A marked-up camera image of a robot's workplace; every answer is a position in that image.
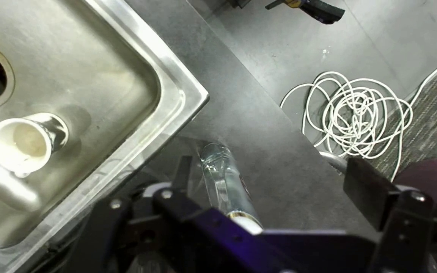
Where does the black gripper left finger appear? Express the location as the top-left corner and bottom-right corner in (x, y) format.
(61, 153), (281, 273)

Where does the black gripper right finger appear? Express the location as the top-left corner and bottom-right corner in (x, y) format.
(343, 156), (437, 273)

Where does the clear bottle with white cap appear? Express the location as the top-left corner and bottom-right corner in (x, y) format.
(193, 139), (264, 237)

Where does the stainless steel sink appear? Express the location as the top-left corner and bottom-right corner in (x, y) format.
(0, 0), (211, 273)

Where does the dark maroon chair seat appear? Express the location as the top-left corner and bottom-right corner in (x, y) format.
(395, 156), (437, 211)

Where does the metal chair leg tube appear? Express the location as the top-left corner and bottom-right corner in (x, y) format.
(316, 150), (354, 173)

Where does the white paper cup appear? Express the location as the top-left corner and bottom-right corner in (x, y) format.
(0, 111), (72, 179)

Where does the white coiled cable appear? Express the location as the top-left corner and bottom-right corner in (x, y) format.
(278, 42), (437, 183)

